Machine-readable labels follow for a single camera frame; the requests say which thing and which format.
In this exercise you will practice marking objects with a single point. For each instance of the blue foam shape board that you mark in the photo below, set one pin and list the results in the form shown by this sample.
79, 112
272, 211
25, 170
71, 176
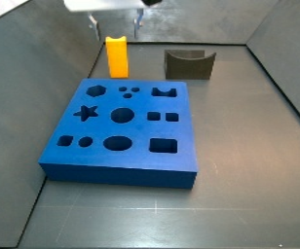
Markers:
125, 134

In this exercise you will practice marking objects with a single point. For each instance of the yellow arch block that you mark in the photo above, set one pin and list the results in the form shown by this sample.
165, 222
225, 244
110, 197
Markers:
117, 57

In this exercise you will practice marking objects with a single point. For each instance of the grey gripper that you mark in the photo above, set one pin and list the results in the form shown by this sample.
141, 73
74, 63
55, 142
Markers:
107, 5

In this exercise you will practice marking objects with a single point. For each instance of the black curved holder stand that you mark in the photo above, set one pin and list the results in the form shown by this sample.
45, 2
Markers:
189, 64

